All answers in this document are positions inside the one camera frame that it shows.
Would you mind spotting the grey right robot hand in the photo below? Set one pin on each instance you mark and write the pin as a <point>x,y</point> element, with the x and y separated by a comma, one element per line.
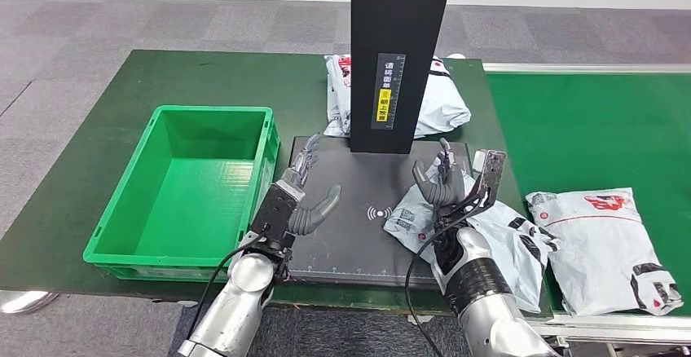
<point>445,192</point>

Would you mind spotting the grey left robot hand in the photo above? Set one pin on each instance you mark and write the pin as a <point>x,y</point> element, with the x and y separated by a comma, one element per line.
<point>310,219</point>

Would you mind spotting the white poly mailer parcel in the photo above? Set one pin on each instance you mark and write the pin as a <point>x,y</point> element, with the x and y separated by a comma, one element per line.
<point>442,103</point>
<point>594,257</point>
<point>518,246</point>

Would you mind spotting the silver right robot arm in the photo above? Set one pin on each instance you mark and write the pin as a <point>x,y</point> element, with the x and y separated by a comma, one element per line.
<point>486,311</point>

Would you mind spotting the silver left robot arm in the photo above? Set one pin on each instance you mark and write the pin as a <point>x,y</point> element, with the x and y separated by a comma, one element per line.
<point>237,300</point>

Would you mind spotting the black inbound scanner machine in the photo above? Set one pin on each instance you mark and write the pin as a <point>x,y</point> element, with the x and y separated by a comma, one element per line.
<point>351,246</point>

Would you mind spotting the green conveyor belt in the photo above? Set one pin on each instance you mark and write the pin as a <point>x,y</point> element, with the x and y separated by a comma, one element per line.
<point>594,128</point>

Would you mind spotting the green plastic crate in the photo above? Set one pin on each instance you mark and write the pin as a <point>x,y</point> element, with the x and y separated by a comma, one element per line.
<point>183,203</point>

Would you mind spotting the small white table tab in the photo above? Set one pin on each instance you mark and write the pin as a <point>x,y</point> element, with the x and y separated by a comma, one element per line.
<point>420,320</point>

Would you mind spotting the small white round object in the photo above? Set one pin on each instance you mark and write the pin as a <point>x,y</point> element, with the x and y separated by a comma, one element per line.
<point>456,56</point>

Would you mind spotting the shiny metal floor base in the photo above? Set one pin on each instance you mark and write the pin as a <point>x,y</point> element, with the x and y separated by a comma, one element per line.
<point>24,302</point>

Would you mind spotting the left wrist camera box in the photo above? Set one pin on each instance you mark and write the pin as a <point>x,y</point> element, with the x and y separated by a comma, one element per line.
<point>275,217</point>

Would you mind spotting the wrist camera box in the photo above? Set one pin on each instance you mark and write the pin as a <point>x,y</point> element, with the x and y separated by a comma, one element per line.
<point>490,173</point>
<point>275,217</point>

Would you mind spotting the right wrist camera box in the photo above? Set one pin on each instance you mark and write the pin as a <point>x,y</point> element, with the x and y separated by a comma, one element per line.
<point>490,173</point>

